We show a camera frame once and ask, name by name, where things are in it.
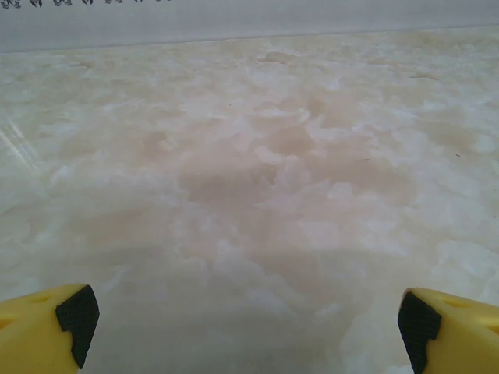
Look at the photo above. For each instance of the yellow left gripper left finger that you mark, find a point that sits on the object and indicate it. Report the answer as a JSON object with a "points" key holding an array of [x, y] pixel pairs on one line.
{"points": [[31, 335]]}

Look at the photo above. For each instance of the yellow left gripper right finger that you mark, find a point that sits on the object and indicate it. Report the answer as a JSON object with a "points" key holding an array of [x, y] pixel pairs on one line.
{"points": [[468, 339]]}

